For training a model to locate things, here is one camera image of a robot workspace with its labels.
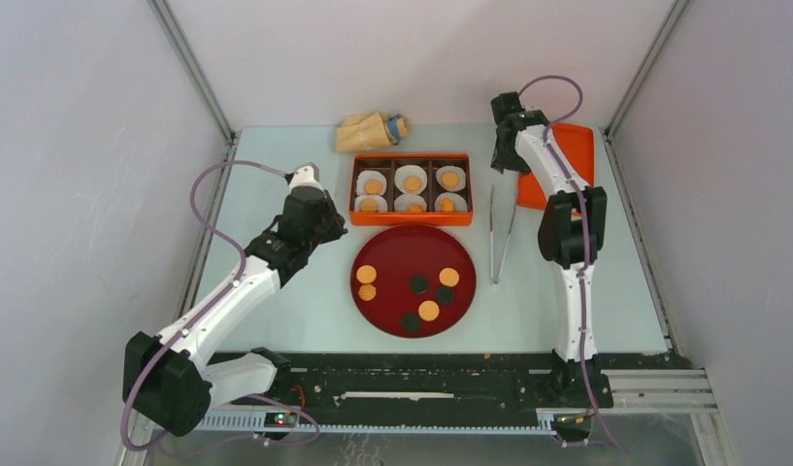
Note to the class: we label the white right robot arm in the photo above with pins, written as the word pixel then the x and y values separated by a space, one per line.
pixel 572 230

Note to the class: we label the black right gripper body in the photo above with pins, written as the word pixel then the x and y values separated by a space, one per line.
pixel 502 157

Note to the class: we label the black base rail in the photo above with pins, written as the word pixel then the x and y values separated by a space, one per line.
pixel 437 390

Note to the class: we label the dark chocolate round cookie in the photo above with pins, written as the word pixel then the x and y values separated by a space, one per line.
pixel 444 295
pixel 419 284
pixel 410 323

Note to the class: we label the dark red round plate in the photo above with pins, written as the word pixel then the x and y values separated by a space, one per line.
pixel 401 252

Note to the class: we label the beige cloth bag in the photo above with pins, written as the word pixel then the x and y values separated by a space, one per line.
pixel 372 131

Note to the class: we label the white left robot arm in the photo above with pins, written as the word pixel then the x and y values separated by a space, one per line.
pixel 170 378

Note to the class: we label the orange cookie box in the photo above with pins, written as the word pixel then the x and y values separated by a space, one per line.
pixel 435 188

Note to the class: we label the orange box lid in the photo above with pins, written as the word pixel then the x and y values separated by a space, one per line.
pixel 577 144

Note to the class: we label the round tan cookie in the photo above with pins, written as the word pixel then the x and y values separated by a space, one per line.
pixel 373 187
pixel 428 310
pixel 368 204
pixel 366 274
pixel 450 180
pixel 449 277
pixel 413 184

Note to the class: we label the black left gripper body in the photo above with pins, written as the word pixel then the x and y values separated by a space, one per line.
pixel 330 228

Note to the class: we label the white paper cupcake liner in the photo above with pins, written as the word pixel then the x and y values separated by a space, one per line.
pixel 458 170
pixel 461 203
pixel 383 207
pixel 366 175
pixel 402 202
pixel 409 170

